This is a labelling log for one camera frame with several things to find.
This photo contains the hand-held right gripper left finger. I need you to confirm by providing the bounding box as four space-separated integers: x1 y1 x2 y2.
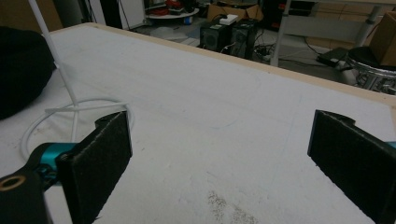
55 110 134 224

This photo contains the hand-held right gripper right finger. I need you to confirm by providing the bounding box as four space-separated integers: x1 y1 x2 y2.
306 109 396 224

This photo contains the black flat device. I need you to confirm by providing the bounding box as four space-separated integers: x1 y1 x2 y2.
316 47 350 67

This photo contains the black cloth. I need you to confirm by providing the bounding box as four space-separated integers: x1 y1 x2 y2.
0 25 58 121

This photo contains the brown cardboard box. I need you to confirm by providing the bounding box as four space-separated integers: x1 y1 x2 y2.
369 10 396 67

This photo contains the round white table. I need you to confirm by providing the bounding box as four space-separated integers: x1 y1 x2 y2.
147 7 200 21

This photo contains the open cardboard box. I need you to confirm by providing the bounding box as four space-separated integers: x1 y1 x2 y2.
206 2 264 22

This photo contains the white cable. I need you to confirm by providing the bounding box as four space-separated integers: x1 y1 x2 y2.
20 0 135 161

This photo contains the tangle of black cables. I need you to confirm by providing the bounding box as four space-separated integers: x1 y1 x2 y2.
252 28 318 67

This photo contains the white metal rack frame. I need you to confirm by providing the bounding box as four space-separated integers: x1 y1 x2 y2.
269 0 396 67

